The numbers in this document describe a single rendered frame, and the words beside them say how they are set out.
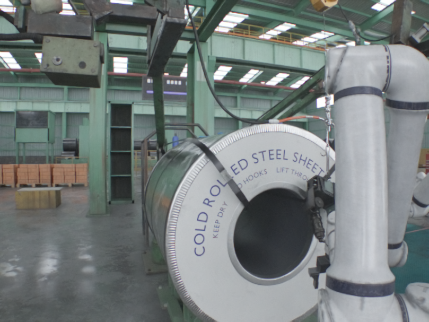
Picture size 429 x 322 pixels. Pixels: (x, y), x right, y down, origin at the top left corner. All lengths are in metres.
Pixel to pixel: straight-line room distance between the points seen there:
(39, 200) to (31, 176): 5.11
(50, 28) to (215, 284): 1.31
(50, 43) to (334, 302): 1.08
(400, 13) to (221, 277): 2.02
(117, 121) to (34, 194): 2.71
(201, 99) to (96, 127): 2.27
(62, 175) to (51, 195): 4.79
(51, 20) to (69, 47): 0.13
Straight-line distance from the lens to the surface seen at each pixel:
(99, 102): 6.01
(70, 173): 11.84
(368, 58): 0.75
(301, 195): 1.62
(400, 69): 0.76
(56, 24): 1.11
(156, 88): 2.07
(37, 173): 12.20
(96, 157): 5.92
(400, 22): 2.27
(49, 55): 1.04
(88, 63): 1.02
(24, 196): 7.30
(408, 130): 0.82
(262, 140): 1.48
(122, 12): 1.14
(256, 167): 1.46
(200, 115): 6.19
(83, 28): 1.09
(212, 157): 1.34
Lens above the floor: 1.20
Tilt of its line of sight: 1 degrees down
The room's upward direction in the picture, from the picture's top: straight up
